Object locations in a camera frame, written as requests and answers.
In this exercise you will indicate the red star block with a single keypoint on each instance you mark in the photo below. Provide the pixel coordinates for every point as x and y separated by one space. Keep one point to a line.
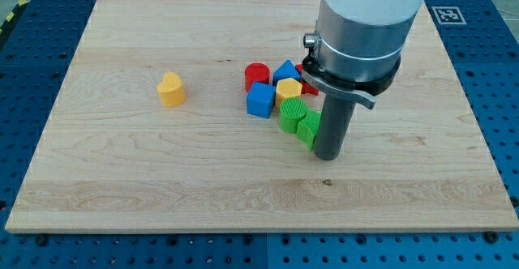
306 87

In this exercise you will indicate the yellow hexagon block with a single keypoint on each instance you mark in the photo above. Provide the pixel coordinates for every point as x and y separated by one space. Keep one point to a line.
287 88

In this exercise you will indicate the blue cube block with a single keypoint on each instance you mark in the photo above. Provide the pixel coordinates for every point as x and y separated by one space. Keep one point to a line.
260 99

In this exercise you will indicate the light wooden board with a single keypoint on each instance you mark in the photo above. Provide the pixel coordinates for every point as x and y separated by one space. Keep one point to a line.
113 159

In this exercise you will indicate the black white fiducial marker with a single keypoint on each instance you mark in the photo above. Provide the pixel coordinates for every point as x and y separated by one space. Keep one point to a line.
448 15

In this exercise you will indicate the red cylinder block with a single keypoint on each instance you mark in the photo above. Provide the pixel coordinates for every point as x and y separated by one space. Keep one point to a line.
255 72

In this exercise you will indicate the green ridged block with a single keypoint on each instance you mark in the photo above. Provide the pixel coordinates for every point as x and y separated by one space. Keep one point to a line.
308 128

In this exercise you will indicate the yellow heart block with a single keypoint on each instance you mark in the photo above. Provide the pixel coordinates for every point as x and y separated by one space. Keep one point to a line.
170 90

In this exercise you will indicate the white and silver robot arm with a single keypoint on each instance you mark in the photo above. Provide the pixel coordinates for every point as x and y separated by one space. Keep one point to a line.
361 40

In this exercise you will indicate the black clamp with silver lever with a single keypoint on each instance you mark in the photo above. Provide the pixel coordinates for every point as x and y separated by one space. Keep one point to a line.
363 93

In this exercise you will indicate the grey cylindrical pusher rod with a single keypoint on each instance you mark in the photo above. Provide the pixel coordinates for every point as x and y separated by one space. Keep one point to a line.
334 121

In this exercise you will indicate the green cylinder block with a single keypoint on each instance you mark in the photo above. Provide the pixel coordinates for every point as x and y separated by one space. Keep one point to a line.
291 112

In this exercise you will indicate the blue triangular block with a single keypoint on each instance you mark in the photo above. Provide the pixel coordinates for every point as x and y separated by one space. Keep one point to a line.
284 71

